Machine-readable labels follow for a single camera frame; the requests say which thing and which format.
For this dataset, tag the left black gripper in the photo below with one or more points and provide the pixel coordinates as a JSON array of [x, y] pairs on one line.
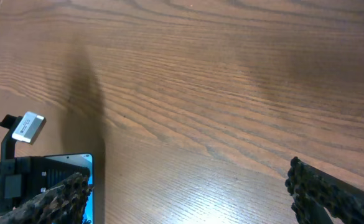
[[22, 178]]

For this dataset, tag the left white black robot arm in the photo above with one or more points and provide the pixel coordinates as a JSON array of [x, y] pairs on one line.
[[25, 177]]

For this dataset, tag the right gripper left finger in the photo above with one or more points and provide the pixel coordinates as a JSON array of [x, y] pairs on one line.
[[63, 203]]

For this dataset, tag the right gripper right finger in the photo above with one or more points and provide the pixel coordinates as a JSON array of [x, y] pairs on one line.
[[319, 196]]

